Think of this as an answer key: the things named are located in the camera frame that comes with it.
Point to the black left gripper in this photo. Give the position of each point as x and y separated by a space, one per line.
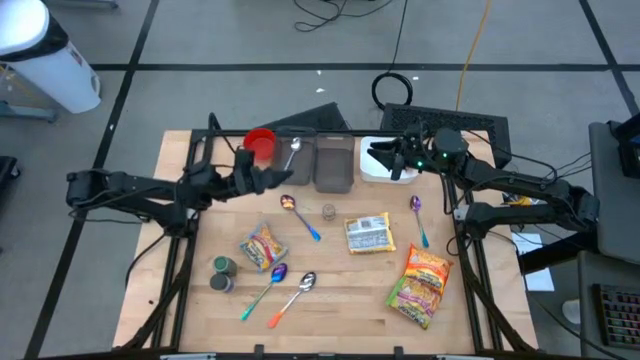
245 175

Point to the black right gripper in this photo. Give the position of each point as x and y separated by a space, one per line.
415 147

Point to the white plastic bin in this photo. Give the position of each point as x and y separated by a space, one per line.
375 175

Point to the blue yellow ramen packet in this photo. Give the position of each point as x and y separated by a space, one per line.
262 247

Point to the green lid spice jar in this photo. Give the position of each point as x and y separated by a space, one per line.
225 265

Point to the green ramen packet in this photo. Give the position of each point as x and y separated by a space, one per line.
414 302

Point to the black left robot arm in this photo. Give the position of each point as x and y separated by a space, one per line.
130 182

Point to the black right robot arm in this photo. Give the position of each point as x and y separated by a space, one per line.
525 187

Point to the grey translucent plastic bin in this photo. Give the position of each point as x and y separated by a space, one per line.
334 165
305 165

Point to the red plastic cup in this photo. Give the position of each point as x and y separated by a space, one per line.
260 142

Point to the small glass spice jar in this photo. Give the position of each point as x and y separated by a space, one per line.
328 212

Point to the black lid spice jar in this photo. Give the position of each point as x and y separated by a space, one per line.
221 283

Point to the orange ramen packet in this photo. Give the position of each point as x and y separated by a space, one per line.
428 267

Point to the white paper sheet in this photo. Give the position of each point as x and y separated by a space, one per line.
542 280

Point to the grey desk top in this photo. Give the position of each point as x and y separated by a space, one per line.
586 320
615 210

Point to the black desk device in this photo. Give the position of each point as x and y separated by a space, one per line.
631 155

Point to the white trash can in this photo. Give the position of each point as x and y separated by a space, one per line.
50 70

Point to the grey floor stand base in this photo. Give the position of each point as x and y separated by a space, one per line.
27 114

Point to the backlit keyboard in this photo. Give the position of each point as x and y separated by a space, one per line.
620 315

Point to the black aluminium table frame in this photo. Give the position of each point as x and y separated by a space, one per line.
227 133

